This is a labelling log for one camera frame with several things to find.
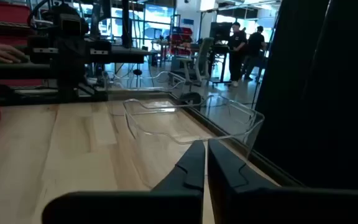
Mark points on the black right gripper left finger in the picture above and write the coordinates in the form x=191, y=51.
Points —
x=185, y=180

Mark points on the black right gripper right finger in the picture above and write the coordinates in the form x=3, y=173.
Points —
x=228, y=186

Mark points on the clear plastic bin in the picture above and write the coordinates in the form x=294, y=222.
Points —
x=141, y=124
x=166, y=76

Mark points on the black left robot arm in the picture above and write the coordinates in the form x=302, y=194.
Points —
x=70, y=81

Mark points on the dark grey desk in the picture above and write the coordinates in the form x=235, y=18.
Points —
x=14, y=71

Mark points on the red tool cabinet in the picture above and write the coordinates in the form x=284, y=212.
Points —
x=2, y=12

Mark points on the grey office chair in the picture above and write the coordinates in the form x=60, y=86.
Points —
x=199, y=59

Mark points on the black fabric divider screen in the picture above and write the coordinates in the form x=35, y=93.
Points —
x=322, y=93

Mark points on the person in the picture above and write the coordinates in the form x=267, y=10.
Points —
x=236, y=53
x=255, y=49

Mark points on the black standing desk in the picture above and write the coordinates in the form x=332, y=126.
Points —
x=221, y=48

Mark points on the red tool cart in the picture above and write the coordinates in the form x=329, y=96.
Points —
x=180, y=40

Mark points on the black computer monitor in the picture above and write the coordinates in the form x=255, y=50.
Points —
x=220, y=31

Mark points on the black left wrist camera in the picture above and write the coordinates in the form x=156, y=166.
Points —
x=71, y=26

